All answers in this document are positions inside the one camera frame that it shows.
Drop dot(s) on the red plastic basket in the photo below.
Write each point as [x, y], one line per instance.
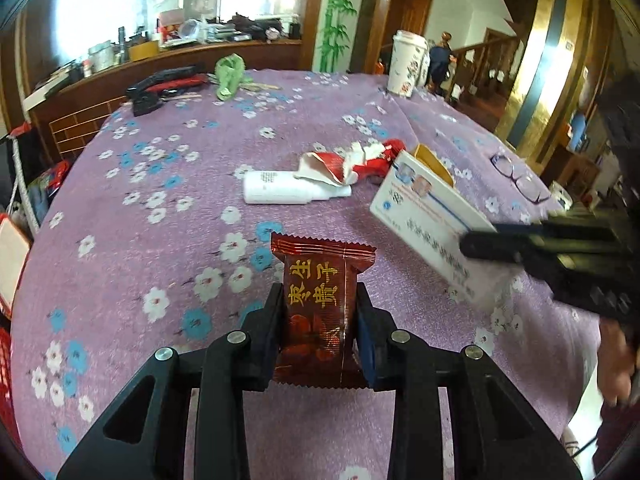
[5, 385]

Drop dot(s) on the brown red snack packet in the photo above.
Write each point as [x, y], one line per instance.
[315, 300]

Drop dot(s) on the wooden counter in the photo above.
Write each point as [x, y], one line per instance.
[200, 55]

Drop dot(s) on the purple floral tablecloth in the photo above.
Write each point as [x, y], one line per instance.
[175, 210]

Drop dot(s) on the colourful printed bag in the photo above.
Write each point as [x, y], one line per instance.
[47, 185]

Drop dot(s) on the green bamboo wall decal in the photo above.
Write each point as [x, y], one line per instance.
[337, 35]

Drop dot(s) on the dark hanging jacket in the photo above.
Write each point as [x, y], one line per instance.
[440, 60]

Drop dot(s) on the wooden stair railing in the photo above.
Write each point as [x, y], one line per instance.
[480, 60]

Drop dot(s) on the red white torn packet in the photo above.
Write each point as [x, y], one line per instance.
[325, 162]

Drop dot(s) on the green cloth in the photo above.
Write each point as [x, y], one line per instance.
[229, 75]

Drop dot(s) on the row of countertop items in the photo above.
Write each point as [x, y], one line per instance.
[175, 35]

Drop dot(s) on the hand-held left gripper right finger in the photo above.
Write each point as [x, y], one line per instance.
[364, 345]

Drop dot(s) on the white spray bottle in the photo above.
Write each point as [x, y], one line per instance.
[280, 187]

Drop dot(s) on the long white barcode box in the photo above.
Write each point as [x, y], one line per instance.
[425, 220]

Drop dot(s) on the brown wooden door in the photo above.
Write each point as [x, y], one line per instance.
[407, 10]

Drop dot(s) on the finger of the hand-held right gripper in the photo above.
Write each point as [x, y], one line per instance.
[522, 227]
[492, 246]

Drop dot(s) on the red framed whiteboard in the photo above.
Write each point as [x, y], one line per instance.
[12, 265]

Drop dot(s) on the dark red clothing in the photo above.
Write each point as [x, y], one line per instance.
[617, 435]

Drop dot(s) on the wooden pencil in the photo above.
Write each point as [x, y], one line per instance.
[262, 87]

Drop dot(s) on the small black object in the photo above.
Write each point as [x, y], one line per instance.
[146, 105]

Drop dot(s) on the purple frame eyeglasses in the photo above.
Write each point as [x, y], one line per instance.
[525, 187]

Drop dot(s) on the white wrapped pole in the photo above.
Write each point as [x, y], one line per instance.
[22, 180]

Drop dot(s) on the black and red tools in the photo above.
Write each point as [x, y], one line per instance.
[155, 81]

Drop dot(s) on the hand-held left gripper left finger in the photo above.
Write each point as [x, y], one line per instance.
[267, 325]

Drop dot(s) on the white cartoon tumbler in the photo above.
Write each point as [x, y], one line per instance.
[406, 62]

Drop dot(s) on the person's right hand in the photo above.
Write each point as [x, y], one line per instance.
[614, 360]

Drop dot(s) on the red hand tool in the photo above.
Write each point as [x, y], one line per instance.
[192, 81]

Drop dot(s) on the red crumpled wrapper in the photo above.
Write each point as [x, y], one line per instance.
[380, 162]

